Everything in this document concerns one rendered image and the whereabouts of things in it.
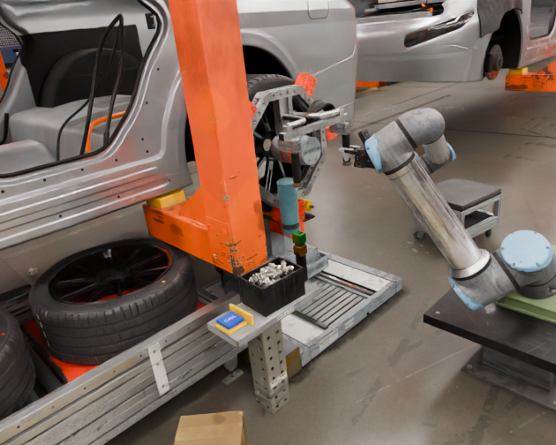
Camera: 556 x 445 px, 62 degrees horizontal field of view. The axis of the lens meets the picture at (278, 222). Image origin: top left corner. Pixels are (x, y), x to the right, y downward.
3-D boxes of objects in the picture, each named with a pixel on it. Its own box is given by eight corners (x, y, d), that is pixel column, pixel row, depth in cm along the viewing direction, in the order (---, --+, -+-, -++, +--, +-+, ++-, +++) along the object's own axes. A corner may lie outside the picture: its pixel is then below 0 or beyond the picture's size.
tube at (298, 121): (284, 121, 212) (281, 97, 208) (316, 124, 199) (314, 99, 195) (256, 129, 201) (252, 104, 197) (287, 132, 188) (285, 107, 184)
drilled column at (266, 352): (274, 388, 193) (262, 303, 176) (290, 400, 186) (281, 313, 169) (256, 402, 187) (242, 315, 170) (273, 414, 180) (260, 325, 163)
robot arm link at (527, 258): (567, 272, 159) (561, 253, 147) (520, 296, 164) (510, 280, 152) (540, 237, 169) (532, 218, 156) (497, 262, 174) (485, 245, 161)
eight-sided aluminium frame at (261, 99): (319, 183, 250) (313, 79, 228) (329, 185, 245) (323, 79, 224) (244, 217, 216) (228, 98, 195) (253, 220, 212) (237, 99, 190)
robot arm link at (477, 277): (522, 297, 158) (401, 120, 141) (475, 321, 163) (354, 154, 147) (507, 276, 172) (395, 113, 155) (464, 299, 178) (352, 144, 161)
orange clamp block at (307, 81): (300, 96, 226) (306, 79, 227) (312, 97, 221) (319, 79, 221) (291, 90, 221) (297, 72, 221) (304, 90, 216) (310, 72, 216)
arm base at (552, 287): (572, 256, 169) (569, 245, 162) (560, 305, 165) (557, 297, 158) (516, 246, 182) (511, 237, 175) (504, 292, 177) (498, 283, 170)
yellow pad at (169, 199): (170, 195, 224) (169, 185, 222) (186, 200, 215) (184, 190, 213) (146, 204, 216) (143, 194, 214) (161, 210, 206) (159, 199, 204)
